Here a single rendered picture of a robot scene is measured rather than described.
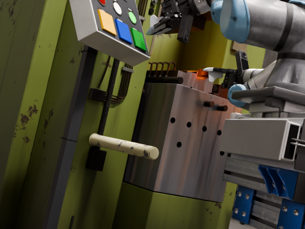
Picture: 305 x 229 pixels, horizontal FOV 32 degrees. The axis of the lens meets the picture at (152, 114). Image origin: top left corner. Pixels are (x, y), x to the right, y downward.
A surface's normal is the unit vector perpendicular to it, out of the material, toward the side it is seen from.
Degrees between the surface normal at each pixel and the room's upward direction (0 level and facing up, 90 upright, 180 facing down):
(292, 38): 125
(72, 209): 90
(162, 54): 90
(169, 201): 90
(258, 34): 134
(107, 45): 150
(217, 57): 90
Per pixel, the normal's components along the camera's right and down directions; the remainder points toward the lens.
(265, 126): -0.94, -0.22
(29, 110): 0.55, 0.07
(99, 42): 0.23, 0.92
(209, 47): -0.80, -0.22
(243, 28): -0.11, 0.61
